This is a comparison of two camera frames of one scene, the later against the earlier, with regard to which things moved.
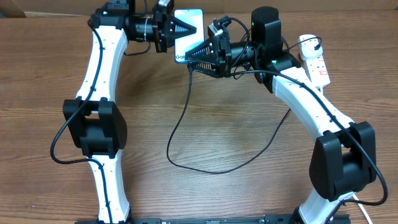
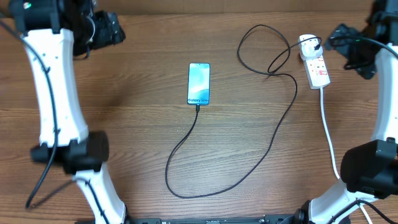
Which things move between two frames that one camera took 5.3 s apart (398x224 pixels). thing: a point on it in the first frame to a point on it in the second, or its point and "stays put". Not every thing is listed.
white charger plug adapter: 308,50 stays put
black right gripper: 220,55 to 368,70
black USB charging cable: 190,65 to 256,70
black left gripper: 163,25 to 111,33
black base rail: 342,219 stays put
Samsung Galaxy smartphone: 195,17 to 198,83
